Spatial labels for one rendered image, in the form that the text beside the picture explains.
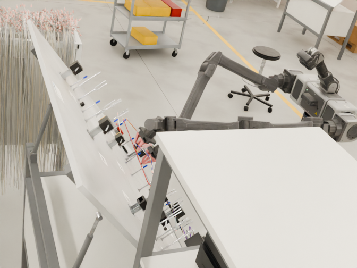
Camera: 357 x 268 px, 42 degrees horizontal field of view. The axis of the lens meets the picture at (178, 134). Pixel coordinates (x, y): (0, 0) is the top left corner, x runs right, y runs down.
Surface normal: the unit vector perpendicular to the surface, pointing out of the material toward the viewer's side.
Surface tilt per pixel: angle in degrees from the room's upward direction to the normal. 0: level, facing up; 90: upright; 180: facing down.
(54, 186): 0
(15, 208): 0
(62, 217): 0
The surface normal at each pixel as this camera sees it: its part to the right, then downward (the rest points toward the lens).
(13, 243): 0.20, -0.83
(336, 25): 0.33, 0.55
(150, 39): 0.55, 0.53
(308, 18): -0.92, 0.01
